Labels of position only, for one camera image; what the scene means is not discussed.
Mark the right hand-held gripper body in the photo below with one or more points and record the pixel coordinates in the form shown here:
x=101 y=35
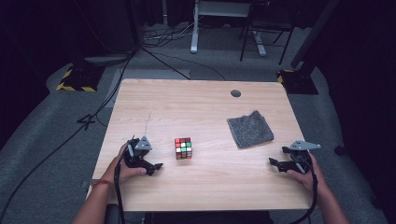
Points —
x=303 y=145

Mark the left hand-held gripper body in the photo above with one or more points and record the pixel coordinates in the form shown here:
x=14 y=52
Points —
x=143 y=144

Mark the multicoloured puzzle cube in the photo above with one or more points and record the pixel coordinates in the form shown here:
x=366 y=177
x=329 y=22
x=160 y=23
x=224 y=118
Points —
x=183 y=148

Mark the grey cloth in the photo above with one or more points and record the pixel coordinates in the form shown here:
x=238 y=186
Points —
x=250 y=130

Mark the person's right hand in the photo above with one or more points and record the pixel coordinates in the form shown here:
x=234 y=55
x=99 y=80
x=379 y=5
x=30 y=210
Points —
x=311 y=180

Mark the person's left hand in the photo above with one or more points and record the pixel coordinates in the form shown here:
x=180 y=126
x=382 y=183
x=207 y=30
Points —
x=120 y=172

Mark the small black floor object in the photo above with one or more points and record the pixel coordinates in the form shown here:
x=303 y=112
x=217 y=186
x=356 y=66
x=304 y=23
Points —
x=340 y=150

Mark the person's dark knee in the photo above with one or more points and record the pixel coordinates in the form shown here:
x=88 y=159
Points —
x=112 y=215

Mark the black yellow striped stand base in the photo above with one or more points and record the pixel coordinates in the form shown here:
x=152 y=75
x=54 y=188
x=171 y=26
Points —
x=79 y=79
x=299 y=82

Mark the grey tape strip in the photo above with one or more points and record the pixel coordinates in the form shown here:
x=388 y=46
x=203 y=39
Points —
x=84 y=184

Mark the person's dark clothing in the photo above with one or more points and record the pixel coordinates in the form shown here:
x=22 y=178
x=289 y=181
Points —
x=211 y=218

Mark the dark round table grommet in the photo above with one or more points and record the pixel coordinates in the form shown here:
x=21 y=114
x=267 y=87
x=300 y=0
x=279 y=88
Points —
x=235 y=93

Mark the flat grey stand foot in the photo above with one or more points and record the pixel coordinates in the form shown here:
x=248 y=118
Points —
x=107 y=59

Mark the slanted dark metal pole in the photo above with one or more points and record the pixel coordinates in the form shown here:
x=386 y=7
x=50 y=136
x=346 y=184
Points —
x=314 y=31

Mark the black chair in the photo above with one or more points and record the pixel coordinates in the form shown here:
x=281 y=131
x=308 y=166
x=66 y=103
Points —
x=267 y=21

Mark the white desk frame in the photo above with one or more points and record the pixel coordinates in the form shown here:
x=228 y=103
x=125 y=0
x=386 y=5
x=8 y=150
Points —
x=195 y=31

